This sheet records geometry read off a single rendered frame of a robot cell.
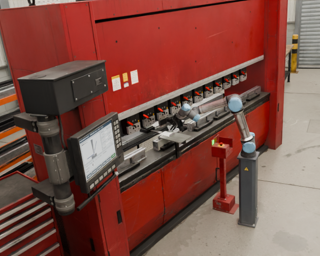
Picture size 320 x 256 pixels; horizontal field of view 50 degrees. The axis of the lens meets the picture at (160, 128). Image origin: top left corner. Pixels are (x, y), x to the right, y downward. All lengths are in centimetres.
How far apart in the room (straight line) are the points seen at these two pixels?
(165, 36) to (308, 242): 235
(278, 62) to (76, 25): 327
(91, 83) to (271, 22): 333
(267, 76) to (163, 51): 221
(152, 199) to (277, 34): 281
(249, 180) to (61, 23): 224
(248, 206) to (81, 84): 227
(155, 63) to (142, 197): 122
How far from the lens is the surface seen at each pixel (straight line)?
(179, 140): 326
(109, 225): 285
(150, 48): 310
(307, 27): 1051
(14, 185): 302
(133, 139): 347
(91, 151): 207
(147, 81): 310
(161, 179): 334
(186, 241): 360
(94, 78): 210
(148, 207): 331
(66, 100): 191
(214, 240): 361
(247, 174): 347
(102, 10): 272
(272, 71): 505
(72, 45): 231
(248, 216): 373
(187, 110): 313
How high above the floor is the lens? 229
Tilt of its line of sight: 21 degrees down
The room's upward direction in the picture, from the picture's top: 5 degrees counter-clockwise
